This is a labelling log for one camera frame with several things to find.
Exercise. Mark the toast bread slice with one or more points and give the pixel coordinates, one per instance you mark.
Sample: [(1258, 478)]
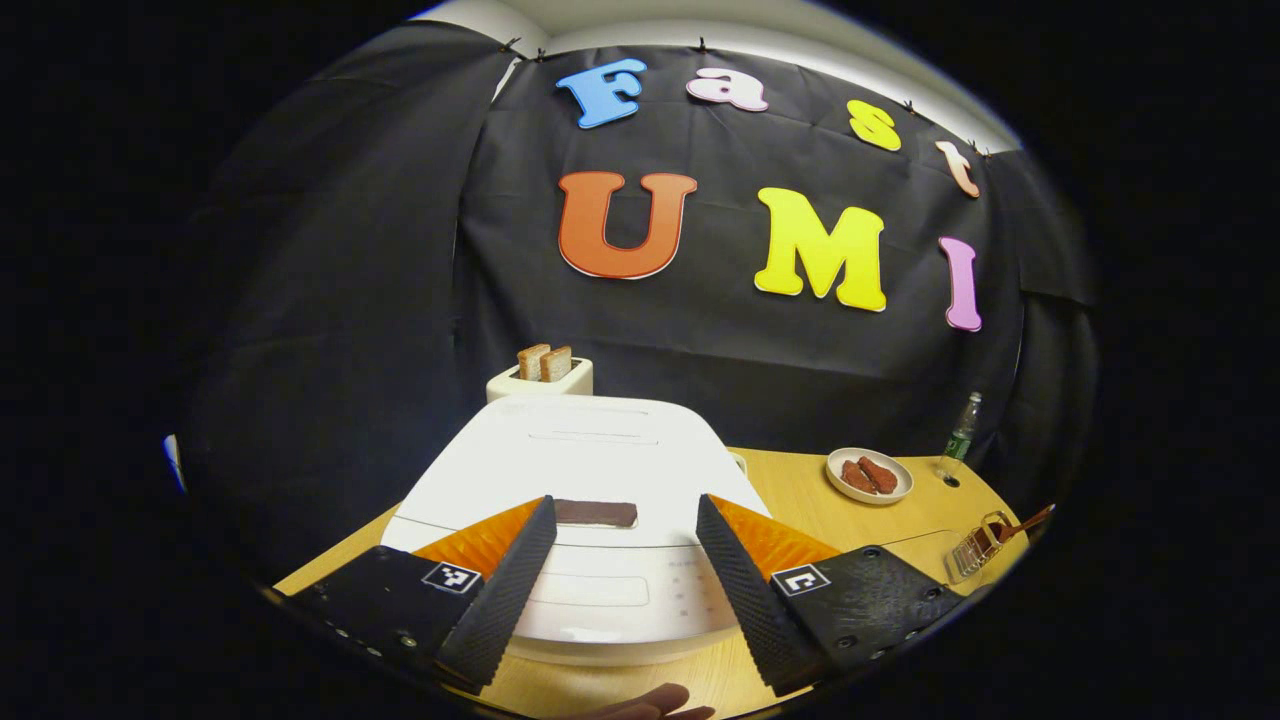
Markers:
[(557, 363), (532, 361)]

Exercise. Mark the black backdrop cloth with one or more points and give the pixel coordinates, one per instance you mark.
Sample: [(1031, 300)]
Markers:
[(330, 350)]

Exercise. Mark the white toaster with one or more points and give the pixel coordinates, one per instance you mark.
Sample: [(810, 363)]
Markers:
[(540, 385)]

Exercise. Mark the white round plate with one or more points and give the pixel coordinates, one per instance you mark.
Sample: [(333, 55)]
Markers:
[(895, 492)]

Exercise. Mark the clear plastic water bottle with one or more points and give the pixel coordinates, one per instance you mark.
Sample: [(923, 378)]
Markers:
[(962, 435)]

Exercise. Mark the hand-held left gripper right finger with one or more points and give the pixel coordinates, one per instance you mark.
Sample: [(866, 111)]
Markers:
[(750, 600)]

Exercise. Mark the clear plastic tray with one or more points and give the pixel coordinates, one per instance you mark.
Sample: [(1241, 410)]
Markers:
[(925, 550)]

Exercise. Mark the white rice cooker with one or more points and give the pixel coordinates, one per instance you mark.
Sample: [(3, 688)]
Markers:
[(590, 460)]

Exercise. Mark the brown meat piece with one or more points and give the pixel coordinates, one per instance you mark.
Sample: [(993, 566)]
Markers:
[(857, 477), (879, 474)]

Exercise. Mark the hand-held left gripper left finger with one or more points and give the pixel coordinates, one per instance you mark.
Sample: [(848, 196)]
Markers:
[(505, 600)]

